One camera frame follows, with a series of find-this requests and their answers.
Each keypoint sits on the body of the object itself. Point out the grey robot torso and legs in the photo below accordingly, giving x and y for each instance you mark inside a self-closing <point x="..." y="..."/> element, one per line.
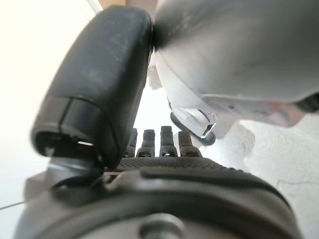
<point x="236" y="49"/>

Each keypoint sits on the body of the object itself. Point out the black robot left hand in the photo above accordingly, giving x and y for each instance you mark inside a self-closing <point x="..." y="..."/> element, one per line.
<point x="99" y="62"/>

